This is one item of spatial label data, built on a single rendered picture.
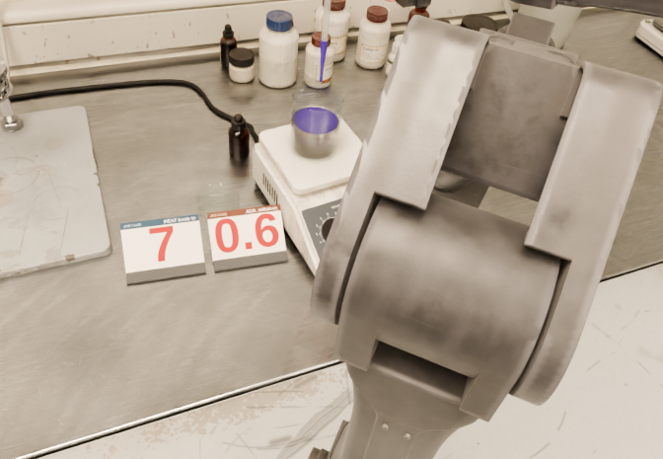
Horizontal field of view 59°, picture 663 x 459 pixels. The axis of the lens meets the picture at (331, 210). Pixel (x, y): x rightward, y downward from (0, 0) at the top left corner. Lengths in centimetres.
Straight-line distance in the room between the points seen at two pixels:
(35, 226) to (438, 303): 64
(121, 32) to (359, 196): 86
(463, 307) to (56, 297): 58
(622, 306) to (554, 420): 20
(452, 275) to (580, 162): 6
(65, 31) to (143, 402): 62
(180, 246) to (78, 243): 12
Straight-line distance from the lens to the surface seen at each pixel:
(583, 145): 22
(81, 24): 104
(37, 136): 93
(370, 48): 106
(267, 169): 74
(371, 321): 22
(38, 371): 68
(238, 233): 72
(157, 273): 72
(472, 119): 25
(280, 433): 61
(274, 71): 98
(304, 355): 65
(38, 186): 85
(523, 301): 21
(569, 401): 70
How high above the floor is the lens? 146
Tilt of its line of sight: 45 degrees down
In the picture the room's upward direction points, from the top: 8 degrees clockwise
